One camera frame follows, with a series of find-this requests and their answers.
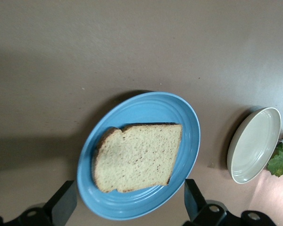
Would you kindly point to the toasted bread slice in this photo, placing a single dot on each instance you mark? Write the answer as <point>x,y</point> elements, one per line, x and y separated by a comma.
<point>136,157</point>

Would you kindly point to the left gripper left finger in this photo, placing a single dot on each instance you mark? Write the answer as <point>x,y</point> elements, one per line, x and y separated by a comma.
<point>61,207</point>

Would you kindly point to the blue round plate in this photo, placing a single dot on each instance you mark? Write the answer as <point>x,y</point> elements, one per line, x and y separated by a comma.
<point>143,108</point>

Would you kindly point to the beige round plate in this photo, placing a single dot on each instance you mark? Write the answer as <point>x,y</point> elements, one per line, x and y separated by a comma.
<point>254,146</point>

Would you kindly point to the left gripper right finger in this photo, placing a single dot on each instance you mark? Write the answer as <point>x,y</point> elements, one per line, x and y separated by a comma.
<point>198,212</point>

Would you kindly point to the green lettuce leaf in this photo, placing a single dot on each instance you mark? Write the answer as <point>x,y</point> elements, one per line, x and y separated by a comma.
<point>279,162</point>

